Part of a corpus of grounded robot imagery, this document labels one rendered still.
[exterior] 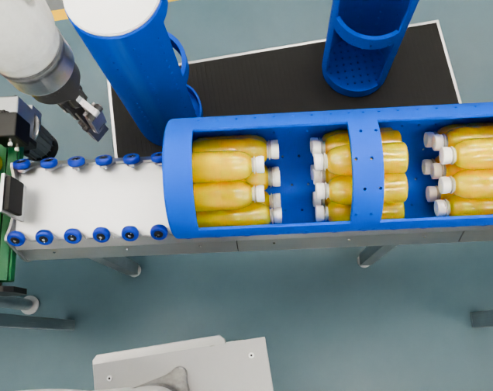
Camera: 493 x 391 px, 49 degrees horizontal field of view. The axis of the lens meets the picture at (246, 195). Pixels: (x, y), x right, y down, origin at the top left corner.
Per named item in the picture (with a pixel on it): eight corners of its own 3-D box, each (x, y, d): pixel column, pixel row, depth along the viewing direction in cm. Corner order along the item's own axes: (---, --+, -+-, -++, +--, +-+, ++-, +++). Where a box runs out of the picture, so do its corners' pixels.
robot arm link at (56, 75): (21, 0, 69) (40, 26, 74) (-28, 54, 67) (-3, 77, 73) (75, 36, 67) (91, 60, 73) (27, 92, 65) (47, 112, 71)
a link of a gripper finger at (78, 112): (71, 78, 78) (78, 83, 78) (98, 111, 89) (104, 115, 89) (53, 99, 78) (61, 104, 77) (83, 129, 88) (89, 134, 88)
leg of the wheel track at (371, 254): (371, 267, 231) (405, 241, 170) (357, 268, 231) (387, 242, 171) (370, 254, 233) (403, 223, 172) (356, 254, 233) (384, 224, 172)
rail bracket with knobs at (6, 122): (31, 154, 155) (14, 142, 145) (5, 156, 155) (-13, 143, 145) (33, 122, 157) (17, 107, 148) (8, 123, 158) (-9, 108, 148)
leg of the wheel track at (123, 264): (141, 276, 235) (94, 254, 174) (127, 277, 235) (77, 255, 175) (141, 263, 236) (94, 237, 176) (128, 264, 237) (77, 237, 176)
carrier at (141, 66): (177, 160, 232) (216, 107, 237) (121, 57, 147) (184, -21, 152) (125, 125, 237) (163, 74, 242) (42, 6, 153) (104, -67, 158)
